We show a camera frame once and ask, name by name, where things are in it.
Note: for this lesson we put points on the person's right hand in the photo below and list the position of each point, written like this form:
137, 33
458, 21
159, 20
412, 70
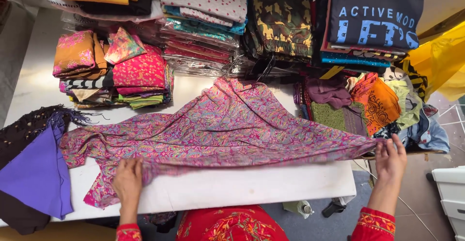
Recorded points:
391, 163

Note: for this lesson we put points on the person's left hand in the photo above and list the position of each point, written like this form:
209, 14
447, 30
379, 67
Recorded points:
128, 181

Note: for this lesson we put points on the person's left fingers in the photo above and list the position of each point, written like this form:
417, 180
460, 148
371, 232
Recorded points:
131, 162

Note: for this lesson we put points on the person's right fingers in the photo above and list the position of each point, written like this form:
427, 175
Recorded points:
392, 147

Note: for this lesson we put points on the pink paisley scarf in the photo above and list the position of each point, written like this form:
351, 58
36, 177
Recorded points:
225, 132

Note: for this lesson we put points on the blue denim garment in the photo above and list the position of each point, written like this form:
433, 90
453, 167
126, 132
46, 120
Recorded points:
430, 132

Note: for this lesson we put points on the orange printed cloth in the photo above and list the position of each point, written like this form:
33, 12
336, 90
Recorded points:
377, 103

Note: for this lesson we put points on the light green cloth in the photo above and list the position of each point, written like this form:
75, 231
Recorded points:
410, 103

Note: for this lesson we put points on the green embroidered cloth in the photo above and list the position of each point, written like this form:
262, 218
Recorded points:
328, 117

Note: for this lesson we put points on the yellow black striped cloth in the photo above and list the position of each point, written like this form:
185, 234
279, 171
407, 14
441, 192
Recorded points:
416, 77

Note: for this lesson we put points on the white drawer cabinet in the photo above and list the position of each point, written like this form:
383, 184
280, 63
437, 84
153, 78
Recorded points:
452, 197

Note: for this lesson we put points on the stack of folded patterned scarves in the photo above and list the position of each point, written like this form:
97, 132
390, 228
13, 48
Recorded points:
94, 92

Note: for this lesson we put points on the mauve cloth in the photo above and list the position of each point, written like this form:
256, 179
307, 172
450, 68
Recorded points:
328, 90

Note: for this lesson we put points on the black tool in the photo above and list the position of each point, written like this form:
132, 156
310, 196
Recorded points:
332, 208

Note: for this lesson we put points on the purple cloth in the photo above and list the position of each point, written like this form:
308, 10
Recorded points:
36, 175

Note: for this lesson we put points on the yellow plastic bag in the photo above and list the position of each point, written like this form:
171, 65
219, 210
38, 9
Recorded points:
441, 63

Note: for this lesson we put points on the stack of folded t-shirts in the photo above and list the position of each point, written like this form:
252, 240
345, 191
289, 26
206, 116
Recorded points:
348, 57

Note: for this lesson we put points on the white plastic bottle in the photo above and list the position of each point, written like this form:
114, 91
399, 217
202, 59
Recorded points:
298, 208

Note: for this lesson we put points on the dark brown fringed shawl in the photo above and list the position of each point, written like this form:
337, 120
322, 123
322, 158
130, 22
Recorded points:
18, 132

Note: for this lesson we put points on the multicoloured floral folded cloth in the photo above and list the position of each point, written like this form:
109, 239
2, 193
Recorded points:
123, 45

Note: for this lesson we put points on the red embroidered dress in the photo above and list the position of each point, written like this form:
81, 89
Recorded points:
232, 224

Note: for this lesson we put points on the orange pink floral folded cloth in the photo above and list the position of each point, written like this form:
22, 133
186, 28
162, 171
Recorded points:
74, 54

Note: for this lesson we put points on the stack of plastic-wrapped garments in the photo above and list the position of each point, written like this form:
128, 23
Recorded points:
199, 47

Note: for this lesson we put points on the navy printed t-shirt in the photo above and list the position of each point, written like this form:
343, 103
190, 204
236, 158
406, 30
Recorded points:
376, 14

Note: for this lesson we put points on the clear plastic garment packs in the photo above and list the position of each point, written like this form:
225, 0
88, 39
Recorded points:
109, 21

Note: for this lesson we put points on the black clothes hanger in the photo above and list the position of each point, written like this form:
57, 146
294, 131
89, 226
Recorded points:
263, 70

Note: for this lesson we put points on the stack of camouflage garments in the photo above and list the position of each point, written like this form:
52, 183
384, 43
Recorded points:
281, 19

